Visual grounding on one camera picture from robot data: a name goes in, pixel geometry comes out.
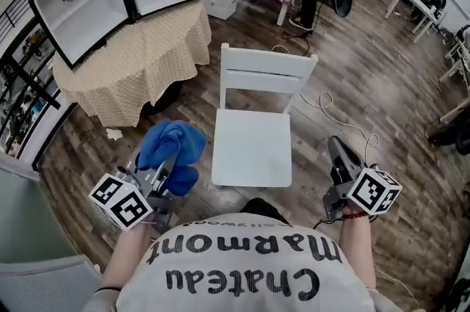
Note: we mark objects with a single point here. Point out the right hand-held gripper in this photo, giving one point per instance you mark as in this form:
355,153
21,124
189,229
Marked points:
372,191

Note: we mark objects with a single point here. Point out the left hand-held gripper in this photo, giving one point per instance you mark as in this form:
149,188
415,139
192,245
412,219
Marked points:
121,202

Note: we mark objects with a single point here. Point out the blue cloth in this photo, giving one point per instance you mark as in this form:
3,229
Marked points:
172,141

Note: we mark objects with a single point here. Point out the white wooden chair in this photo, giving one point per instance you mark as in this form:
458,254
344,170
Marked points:
253,149

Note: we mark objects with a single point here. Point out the person's right forearm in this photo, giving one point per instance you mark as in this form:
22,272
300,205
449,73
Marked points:
356,252

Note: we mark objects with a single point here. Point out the person's left forearm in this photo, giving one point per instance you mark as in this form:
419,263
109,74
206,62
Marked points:
125,259

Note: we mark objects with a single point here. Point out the crumpled white paper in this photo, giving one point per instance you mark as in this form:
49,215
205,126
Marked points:
114,133

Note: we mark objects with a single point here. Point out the person's black trousers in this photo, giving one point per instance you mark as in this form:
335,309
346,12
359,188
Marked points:
262,209

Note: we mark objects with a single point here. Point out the black floor equipment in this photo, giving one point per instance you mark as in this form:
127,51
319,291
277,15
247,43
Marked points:
449,134

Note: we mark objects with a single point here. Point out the round table with beige tablecloth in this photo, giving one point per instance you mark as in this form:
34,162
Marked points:
128,64

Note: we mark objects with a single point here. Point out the grey door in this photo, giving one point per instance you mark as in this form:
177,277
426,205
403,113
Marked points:
29,215

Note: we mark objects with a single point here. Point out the person's white printed shirt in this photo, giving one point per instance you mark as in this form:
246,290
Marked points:
238,303

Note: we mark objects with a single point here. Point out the white wooden furniture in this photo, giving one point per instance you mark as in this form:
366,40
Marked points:
457,61

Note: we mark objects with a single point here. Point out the black metal railing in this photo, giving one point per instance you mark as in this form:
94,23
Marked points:
36,86

